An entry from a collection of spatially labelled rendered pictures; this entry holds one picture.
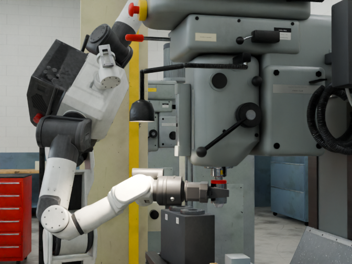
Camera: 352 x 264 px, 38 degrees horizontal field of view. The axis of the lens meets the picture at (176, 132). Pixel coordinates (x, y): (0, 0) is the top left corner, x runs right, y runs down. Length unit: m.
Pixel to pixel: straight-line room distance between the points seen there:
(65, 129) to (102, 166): 1.59
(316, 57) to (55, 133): 0.81
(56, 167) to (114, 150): 1.64
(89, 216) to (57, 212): 0.09
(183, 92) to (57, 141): 0.42
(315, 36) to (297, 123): 0.26
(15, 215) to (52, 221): 4.46
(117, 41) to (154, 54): 8.91
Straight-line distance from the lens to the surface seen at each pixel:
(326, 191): 1.71
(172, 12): 1.42
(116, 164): 3.19
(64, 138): 1.60
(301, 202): 8.87
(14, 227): 5.99
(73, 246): 2.04
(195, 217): 1.82
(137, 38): 1.59
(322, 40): 1.56
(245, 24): 1.46
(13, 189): 5.94
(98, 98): 1.71
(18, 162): 10.47
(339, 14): 1.34
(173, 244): 1.91
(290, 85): 1.48
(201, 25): 1.42
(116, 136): 3.19
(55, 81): 1.71
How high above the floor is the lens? 1.38
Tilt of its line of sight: 1 degrees up
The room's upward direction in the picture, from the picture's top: straight up
